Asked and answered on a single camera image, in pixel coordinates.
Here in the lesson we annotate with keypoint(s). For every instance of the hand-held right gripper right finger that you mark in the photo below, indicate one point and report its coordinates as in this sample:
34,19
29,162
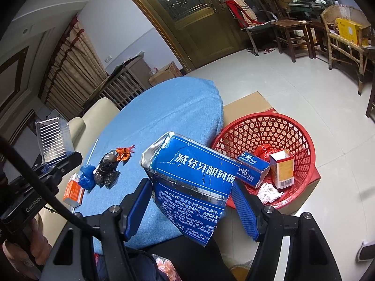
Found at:
246,213

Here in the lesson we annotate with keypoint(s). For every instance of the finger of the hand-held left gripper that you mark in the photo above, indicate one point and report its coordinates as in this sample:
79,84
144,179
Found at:
44,169
68,159

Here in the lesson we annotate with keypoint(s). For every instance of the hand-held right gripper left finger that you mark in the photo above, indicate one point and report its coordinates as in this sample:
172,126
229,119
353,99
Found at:
137,207

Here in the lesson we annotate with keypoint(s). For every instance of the blue plastic bag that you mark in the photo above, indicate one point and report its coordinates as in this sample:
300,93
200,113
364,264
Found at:
88,169

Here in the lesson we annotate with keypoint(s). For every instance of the clear plastic tray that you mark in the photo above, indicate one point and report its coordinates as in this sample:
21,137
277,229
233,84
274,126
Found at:
52,140

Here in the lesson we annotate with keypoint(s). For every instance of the blue foil wrapper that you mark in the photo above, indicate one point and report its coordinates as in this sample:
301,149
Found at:
86,181

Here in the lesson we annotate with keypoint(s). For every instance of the silvery white wad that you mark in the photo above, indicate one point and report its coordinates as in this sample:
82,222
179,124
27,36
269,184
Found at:
269,193

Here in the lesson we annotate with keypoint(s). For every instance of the black printed packet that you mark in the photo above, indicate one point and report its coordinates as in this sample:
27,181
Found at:
110,182

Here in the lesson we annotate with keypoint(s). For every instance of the black plastic bag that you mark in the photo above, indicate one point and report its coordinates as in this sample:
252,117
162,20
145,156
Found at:
107,164

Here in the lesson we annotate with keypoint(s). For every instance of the narrow toothpaste box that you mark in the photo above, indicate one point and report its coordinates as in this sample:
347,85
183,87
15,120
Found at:
252,172

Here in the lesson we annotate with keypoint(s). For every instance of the orange red wrapper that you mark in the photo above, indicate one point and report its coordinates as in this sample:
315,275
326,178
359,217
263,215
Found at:
124,153

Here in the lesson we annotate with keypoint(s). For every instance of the orange white medicine box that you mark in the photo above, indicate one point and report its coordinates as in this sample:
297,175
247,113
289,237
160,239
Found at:
282,171

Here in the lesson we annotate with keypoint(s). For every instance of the large blue toothpaste box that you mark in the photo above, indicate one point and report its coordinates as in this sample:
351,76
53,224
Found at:
190,175

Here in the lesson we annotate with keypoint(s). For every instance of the red plastic basket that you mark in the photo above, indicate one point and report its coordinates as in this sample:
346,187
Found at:
263,128

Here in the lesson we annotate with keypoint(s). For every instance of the person's left hand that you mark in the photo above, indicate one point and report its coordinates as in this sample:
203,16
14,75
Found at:
41,237

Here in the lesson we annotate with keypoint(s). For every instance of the thin white stick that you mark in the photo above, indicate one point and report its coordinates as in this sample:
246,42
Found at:
93,149

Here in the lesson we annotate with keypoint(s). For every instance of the orange white tissue pack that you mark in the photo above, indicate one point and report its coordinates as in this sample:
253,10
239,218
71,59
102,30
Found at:
73,191

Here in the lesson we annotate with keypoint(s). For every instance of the cream leather sofa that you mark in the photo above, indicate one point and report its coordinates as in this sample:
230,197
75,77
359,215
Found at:
99,111

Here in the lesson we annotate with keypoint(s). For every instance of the red floral cloth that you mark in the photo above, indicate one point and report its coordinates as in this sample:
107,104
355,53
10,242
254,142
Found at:
168,266

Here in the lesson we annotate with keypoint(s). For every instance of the brown curtains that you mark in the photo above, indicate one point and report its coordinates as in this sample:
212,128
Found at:
70,73

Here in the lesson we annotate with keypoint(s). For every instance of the wooden crib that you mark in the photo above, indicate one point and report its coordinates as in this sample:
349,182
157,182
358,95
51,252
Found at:
126,85

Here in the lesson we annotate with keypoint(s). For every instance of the blue tablecloth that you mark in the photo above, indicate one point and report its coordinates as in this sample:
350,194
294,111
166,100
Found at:
164,114

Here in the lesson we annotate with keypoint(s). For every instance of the flat cardboard box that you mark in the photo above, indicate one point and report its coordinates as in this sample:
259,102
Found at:
249,105

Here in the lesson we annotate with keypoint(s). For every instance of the red slipper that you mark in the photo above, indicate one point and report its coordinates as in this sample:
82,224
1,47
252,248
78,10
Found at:
269,50

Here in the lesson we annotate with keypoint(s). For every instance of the wooden double door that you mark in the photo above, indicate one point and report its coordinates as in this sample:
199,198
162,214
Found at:
199,35

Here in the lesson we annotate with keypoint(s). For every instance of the wicker chair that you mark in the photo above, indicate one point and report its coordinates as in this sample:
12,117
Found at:
337,46

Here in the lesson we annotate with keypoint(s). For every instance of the dark wooden stool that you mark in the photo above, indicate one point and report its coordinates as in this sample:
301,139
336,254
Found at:
315,27

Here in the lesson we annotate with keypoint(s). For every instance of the red striped cloth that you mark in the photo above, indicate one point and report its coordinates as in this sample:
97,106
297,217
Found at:
243,10

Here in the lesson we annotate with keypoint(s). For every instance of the yellow box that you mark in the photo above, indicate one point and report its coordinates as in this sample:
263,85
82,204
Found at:
350,30

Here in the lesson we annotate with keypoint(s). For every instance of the wooden chair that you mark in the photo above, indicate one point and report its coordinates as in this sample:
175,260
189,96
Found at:
268,4

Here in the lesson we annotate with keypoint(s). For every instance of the dark desk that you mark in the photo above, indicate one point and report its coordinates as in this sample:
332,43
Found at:
310,5

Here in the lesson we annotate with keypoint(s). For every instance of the metal frame chair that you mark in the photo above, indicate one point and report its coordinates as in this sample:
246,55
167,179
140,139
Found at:
255,30

